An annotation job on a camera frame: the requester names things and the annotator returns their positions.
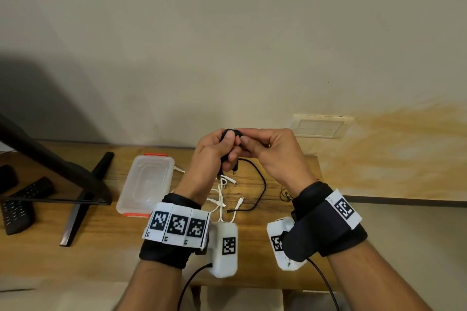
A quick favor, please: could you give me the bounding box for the white charging cable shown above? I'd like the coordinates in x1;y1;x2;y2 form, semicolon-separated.
206;174;239;210

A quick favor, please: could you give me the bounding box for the person's left forearm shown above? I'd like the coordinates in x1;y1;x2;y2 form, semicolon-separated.
116;259;183;311

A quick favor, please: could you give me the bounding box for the transparent plastic box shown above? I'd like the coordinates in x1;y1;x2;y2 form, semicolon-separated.
116;153;176;219

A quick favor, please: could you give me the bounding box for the beige wall plate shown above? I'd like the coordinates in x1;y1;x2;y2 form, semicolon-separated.
290;114;354;139

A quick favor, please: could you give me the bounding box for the person's right forearm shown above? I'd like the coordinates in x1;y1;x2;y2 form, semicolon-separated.
326;240;433;311

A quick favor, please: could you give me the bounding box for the black television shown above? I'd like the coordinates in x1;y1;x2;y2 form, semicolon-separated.
0;114;113;206

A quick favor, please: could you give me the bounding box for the black camera cable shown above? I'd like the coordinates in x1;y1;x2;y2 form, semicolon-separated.
177;263;214;311
306;258;341;311

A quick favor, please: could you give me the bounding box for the black remote control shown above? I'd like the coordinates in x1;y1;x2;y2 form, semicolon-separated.
1;198;36;236

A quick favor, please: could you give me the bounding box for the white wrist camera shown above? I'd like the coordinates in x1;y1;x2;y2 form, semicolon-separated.
207;221;239;279
266;216;307;272

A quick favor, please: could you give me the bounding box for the person's left hand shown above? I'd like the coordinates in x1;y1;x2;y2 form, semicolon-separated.
174;128;243;207

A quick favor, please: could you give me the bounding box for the person's right hand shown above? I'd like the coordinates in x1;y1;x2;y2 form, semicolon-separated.
235;127;317;199

